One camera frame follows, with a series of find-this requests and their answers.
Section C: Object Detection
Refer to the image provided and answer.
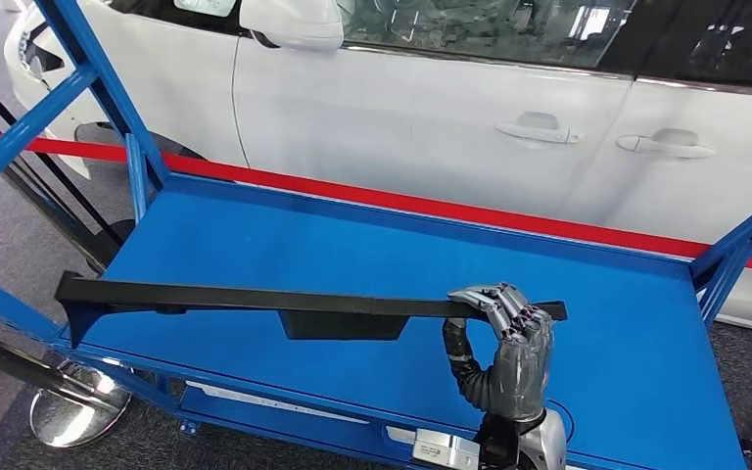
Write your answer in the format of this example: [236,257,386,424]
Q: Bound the white car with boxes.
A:
[2,0,752,335]

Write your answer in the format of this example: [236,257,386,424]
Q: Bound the black plastic plate frame part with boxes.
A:
[54,270,569,349]

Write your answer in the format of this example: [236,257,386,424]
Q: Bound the chrome stanchion with round base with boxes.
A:
[0,320,132,450]

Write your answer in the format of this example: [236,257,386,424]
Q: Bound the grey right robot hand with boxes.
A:
[442,282,555,424]

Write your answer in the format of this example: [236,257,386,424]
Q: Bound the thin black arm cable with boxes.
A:
[544,399,575,448]

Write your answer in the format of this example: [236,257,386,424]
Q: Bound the red barrier belt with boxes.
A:
[0,132,752,277]

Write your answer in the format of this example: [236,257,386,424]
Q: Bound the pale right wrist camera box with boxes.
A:
[411,428,481,470]

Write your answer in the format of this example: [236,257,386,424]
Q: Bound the blue metal shelf rack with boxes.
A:
[0,0,752,470]

